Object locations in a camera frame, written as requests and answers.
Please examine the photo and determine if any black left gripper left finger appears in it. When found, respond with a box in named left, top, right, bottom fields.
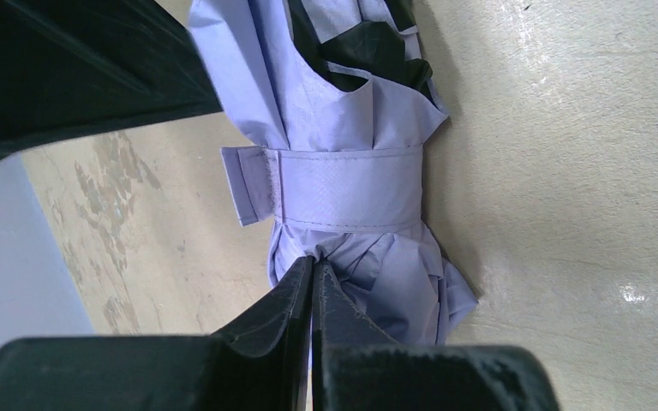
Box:
left=0, top=257, right=314, bottom=410

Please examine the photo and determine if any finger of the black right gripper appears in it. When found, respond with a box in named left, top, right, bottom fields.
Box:
left=0, top=0, right=221, bottom=161

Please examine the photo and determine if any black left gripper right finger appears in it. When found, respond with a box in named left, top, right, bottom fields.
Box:
left=312, top=260, right=560, bottom=410

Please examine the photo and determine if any lavender umbrella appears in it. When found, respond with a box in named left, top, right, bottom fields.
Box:
left=188, top=1, right=477, bottom=345

